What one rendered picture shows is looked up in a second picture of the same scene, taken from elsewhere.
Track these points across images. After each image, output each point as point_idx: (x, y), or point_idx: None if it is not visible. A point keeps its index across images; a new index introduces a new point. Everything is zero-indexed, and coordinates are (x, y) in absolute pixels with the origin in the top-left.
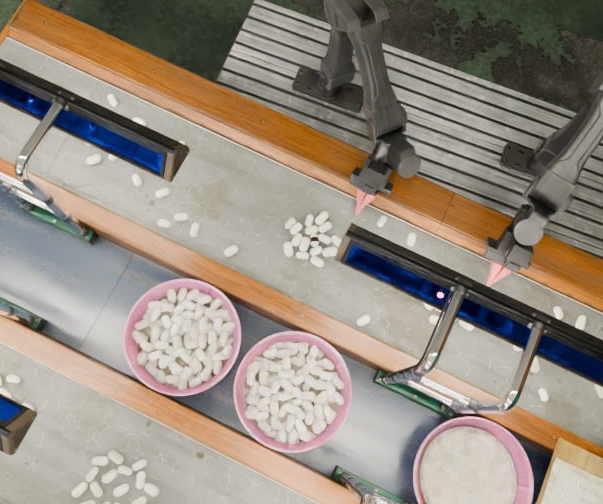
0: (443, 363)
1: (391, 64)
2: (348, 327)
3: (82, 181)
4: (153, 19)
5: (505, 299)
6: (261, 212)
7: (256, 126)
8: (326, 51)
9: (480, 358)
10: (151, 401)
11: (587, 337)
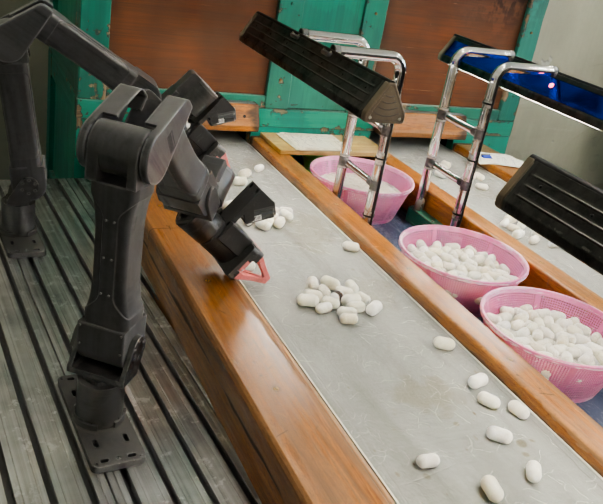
0: (310, 209)
1: None
2: (372, 244)
3: None
4: None
5: (301, 51)
6: (371, 348)
7: (291, 390)
8: (19, 462)
9: (277, 196)
10: None
11: (270, 35)
